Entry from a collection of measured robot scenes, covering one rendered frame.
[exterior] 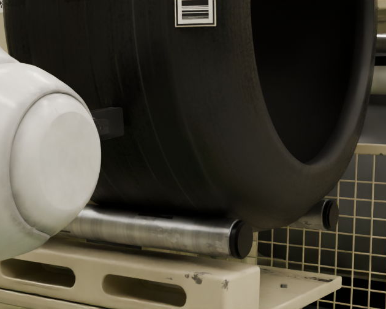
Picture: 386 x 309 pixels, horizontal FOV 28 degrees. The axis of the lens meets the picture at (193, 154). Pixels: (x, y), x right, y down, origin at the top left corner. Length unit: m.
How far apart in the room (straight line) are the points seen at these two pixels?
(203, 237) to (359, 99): 0.38
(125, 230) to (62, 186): 0.55
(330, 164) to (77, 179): 0.66
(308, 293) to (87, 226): 0.32
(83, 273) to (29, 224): 0.57
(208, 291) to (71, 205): 0.48
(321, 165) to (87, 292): 0.33
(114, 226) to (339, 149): 0.33
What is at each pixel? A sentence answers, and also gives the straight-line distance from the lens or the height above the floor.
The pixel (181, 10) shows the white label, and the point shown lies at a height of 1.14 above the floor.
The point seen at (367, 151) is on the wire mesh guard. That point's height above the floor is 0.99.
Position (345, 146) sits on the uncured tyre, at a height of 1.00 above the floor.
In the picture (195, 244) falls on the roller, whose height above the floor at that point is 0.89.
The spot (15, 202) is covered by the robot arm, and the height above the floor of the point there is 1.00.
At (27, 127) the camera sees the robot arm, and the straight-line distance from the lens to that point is 0.37.
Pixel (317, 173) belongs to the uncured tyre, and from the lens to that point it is 0.99.
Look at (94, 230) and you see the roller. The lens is 0.97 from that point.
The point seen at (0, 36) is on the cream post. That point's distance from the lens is 1.18.
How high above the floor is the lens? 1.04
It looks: 3 degrees down
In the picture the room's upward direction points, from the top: 1 degrees clockwise
